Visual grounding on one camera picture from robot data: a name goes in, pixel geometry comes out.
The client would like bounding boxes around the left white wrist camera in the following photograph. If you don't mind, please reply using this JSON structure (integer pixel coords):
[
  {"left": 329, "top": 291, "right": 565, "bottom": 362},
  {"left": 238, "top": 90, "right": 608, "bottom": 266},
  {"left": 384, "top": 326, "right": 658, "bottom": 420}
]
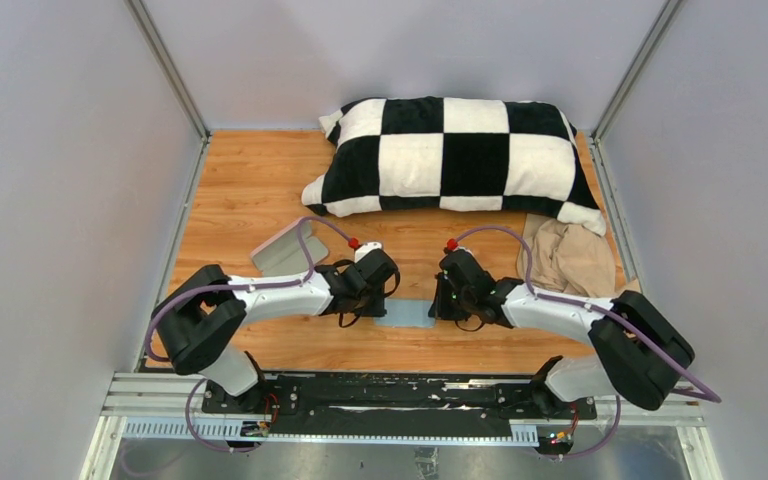
[{"left": 347, "top": 237, "right": 383, "bottom": 263}]

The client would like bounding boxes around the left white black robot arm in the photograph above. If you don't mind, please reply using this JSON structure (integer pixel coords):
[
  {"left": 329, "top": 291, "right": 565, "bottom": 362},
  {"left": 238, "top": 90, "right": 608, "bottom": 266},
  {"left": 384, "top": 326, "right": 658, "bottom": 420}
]
[{"left": 152, "top": 243, "right": 401, "bottom": 413}]

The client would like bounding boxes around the blue lens cloth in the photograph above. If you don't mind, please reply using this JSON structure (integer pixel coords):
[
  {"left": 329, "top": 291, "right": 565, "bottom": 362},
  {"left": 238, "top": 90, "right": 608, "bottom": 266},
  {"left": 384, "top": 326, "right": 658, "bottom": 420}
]
[{"left": 374, "top": 299, "right": 436, "bottom": 328}]

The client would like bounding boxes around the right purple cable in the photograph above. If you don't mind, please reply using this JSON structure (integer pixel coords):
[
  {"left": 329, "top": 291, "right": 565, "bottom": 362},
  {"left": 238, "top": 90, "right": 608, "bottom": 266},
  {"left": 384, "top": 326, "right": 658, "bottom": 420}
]
[{"left": 446, "top": 225, "right": 722, "bottom": 462}]

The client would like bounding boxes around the beige crumpled cloth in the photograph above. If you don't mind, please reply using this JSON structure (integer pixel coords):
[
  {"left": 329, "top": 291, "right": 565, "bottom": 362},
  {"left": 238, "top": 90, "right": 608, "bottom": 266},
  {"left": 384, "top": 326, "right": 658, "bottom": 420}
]
[{"left": 522, "top": 214, "right": 641, "bottom": 298}]

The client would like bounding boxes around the black white checkered pillow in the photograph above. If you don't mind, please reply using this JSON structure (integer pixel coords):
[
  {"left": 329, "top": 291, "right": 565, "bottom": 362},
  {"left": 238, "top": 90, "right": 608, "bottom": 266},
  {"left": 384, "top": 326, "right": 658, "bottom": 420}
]
[{"left": 301, "top": 96, "right": 607, "bottom": 235}]

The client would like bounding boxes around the purple cable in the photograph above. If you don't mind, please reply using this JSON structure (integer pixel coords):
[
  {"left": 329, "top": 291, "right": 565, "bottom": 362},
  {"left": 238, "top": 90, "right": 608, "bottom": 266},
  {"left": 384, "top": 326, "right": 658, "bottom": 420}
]
[
  {"left": 144, "top": 215, "right": 362, "bottom": 455},
  {"left": 446, "top": 225, "right": 722, "bottom": 462}
]

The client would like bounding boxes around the pink glasses case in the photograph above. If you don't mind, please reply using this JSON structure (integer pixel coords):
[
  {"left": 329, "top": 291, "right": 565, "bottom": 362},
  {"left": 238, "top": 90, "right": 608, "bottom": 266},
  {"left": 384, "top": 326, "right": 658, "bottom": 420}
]
[{"left": 250, "top": 222, "right": 329, "bottom": 277}]

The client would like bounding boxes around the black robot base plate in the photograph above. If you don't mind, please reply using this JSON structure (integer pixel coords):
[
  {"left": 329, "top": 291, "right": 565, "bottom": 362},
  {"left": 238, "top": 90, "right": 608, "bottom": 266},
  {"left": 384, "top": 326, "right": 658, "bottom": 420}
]
[{"left": 200, "top": 370, "right": 597, "bottom": 441}]

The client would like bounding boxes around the slotted aluminium rail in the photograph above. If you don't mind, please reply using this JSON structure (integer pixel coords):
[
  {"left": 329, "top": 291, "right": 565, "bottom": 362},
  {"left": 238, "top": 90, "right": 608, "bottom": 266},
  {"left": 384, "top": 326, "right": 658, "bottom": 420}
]
[{"left": 102, "top": 371, "right": 704, "bottom": 449}]

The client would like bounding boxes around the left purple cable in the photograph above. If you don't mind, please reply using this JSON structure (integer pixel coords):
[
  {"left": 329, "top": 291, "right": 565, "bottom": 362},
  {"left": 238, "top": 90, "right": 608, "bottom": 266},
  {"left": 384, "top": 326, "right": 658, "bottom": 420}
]
[{"left": 144, "top": 215, "right": 362, "bottom": 455}]

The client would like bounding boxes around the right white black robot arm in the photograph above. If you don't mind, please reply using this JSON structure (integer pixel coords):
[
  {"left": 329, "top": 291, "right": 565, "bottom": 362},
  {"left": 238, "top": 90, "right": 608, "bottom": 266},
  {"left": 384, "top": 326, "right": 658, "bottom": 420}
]
[{"left": 429, "top": 248, "right": 695, "bottom": 418}]

